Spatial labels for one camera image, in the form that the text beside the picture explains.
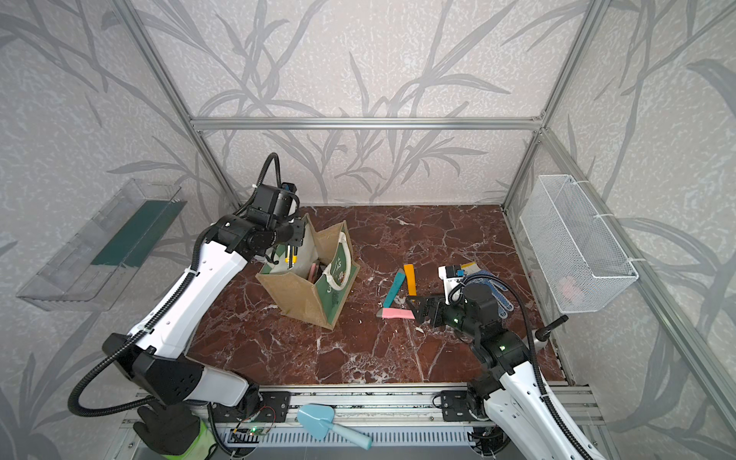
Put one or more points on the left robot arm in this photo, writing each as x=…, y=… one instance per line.
x=153, y=353

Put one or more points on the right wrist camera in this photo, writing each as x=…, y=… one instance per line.
x=451, y=276

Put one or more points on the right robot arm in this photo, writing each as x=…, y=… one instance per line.
x=512, y=393

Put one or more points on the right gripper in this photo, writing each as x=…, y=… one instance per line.
x=437, y=303

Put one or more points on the clear plastic wall bin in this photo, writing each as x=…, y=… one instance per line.
x=92, y=270

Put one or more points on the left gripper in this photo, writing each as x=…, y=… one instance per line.
x=300, y=226

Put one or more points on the blue dotted work glove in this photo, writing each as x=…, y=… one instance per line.
x=505, y=306

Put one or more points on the pink utility knife crosswise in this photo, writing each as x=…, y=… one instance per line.
x=390, y=313

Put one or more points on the white wire mesh basket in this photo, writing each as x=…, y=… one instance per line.
x=583, y=263

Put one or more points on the yellow black utility knife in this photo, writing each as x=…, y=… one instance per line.
x=291, y=255

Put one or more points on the teal utility knife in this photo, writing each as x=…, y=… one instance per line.
x=397, y=284

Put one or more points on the orange utility knife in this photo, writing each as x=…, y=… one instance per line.
x=409, y=272

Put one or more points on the green Christmas jute pouch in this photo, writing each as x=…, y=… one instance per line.
x=321, y=303

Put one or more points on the light blue garden trowel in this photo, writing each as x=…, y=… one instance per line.
x=319, y=421

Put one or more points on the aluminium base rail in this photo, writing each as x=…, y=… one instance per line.
x=406, y=405

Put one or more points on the black green rubber glove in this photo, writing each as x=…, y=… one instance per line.
x=175, y=432

